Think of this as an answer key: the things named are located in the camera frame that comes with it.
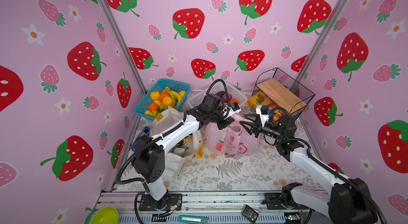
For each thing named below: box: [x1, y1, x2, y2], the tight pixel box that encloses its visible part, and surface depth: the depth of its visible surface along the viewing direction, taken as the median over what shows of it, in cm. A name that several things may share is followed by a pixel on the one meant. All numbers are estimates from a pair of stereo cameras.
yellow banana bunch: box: [164, 86, 186, 109], surface depth 113 cm
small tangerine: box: [148, 101, 159, 111], surface depth 107 cm
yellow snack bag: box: [247, 91, 272, 110], surface depth 109 cm
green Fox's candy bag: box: [168, 146, 189, 158], surface depth 88 cm
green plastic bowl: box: [90, 205, 119, 224], surface depth 70 cm
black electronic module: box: [241, 204, 260, 224], surface depth 71 cm
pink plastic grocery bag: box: [204, 113, 261, 159], surface depth 83 cm
